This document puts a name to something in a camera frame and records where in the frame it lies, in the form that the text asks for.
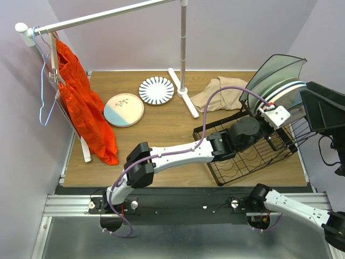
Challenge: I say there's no beige cloth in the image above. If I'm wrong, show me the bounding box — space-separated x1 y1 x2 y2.
190 76 247 113

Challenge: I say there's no black mounting rail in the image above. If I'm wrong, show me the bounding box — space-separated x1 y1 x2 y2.
90 187 270 225

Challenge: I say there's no white blue rimmed plate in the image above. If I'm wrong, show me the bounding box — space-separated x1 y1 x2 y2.
265 80 307 110

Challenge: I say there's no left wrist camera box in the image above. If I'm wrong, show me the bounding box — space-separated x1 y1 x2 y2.
257 105 291 130

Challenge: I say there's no blue wire hanger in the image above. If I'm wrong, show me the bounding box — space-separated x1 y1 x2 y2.
32 33 57 127

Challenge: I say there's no blue striped white plate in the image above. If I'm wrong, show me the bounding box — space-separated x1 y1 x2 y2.
139 76 175 106

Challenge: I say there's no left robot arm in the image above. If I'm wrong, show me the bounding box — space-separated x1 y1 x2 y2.
97 112 284 213

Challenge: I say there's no square leaf pattern plate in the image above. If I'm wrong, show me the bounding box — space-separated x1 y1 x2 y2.
273 84 307 126

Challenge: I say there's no wooden clip hanger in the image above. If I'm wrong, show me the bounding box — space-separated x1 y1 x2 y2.
48 32 65 85

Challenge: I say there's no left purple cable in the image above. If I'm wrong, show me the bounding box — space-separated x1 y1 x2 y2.
101 86 275 238

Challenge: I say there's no cream round plate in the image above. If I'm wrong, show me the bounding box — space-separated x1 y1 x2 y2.
103 93 144 127

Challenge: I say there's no black wire dish rack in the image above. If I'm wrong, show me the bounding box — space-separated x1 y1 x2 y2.
189 119 315 187

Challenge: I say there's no white clothes rack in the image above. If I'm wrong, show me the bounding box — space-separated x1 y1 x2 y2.
14 0 201 163

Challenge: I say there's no large square green plate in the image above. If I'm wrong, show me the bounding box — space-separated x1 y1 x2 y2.
244 53 308 103

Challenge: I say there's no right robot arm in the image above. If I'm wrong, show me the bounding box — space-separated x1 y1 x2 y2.
243 81 344 251

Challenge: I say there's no orange garment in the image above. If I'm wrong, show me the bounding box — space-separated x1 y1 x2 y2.
56 40 119 166

